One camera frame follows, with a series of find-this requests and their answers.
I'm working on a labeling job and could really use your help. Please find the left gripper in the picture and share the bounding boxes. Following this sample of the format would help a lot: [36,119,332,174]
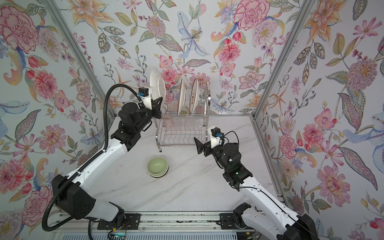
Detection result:
[134,97,164,135]

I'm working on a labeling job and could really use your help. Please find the white plate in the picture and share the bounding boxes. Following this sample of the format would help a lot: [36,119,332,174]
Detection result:
[150,68,166,100]

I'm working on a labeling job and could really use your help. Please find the patterned plate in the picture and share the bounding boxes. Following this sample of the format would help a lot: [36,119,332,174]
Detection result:
[178,80,186,115]

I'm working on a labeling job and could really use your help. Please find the pale green bowl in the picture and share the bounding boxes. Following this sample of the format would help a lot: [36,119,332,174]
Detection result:
[147,157,169,174]

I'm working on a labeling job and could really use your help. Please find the brown rimmed plate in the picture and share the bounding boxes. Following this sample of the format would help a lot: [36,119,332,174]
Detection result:
[190,79,200,115]

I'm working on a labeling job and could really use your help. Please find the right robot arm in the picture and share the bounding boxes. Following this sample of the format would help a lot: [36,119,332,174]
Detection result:
[194,137,319,240]

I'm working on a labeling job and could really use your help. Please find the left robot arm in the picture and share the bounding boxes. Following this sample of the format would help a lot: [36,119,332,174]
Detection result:
[52,97,163,226]

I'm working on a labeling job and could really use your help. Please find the chrome two-tier dish rack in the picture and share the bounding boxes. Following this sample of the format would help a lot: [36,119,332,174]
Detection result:
[155,83,211,153]

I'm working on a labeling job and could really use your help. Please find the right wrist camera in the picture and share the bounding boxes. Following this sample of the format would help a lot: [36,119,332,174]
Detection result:
[208,126,224,149]

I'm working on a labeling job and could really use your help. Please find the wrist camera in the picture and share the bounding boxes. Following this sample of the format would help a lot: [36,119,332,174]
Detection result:
[208,126,224,149]
[139,87,152,110]

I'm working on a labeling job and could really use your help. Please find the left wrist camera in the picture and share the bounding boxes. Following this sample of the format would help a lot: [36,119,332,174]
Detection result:
[139,87,152,110]

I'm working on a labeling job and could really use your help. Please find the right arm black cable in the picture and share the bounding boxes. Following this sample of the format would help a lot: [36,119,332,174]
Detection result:
[223,130,313,240]

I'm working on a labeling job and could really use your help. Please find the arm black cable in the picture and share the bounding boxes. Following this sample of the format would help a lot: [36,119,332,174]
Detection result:
[223,130,313,240]
[41,83,142,232]

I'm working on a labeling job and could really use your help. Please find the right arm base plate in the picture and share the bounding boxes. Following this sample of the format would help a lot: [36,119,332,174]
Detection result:
[219,213,255,231]

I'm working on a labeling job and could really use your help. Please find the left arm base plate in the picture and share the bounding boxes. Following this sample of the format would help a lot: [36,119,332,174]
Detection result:
[97,213,141,231]

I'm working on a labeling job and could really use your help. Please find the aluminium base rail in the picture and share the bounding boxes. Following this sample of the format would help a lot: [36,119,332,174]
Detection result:
[49,210,307,233]

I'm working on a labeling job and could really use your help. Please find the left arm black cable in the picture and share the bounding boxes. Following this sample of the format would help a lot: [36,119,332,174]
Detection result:
[41,83,142,232]

